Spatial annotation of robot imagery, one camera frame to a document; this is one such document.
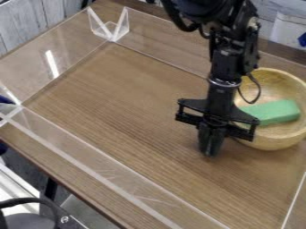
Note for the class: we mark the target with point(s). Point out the green rectangular block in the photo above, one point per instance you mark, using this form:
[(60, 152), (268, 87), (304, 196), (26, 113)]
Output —
[(277, 111)]

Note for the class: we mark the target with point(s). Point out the brown wooden bowl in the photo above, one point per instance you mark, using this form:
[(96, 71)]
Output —
[(276, 85)]

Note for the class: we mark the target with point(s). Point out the black table leg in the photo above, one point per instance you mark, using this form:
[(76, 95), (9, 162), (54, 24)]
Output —
[(50, 188)]

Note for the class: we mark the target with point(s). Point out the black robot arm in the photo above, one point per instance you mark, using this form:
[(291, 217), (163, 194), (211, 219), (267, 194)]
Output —
[(227, 23)]

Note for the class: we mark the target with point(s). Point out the grey metal base plate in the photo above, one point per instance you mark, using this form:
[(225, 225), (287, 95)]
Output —
[(78, 216)]

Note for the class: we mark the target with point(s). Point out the white cylindrical container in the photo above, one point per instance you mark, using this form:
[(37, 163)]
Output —
[(288, 30)]

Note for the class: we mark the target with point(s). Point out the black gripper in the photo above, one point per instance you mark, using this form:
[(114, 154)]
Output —
[(216, 116)]

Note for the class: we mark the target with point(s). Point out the clear acrylic front wall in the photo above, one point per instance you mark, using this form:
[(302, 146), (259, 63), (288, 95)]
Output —
[(132, 201)]

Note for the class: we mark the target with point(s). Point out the clear acrylic corner bracket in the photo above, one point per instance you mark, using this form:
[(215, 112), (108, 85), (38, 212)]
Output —
[(109, 30)]

